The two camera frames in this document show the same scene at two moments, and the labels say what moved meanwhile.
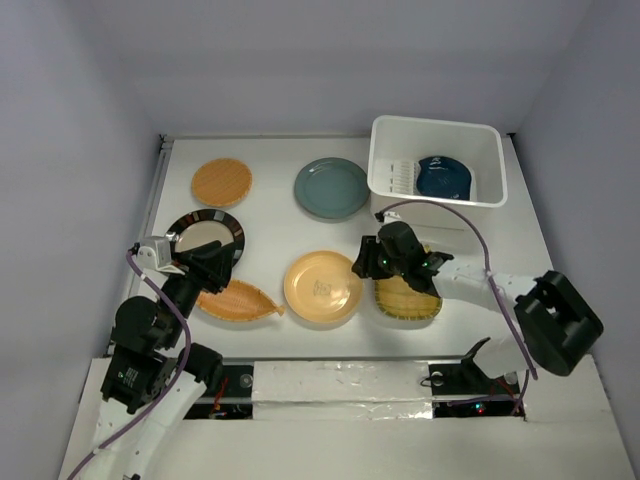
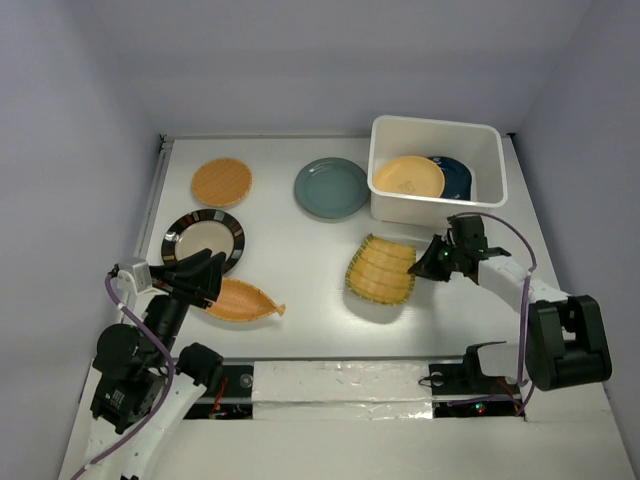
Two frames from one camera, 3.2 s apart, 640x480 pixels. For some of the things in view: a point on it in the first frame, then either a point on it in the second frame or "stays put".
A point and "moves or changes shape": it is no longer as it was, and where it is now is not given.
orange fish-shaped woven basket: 240,300 stays put
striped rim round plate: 205,227 stays put
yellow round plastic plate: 321,287 -> 409,174
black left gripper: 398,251 -> 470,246
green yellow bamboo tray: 400,299 moves or changes shape
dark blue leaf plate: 443,177 stays put
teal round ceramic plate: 332,189 stays put
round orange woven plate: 221,182 stays put
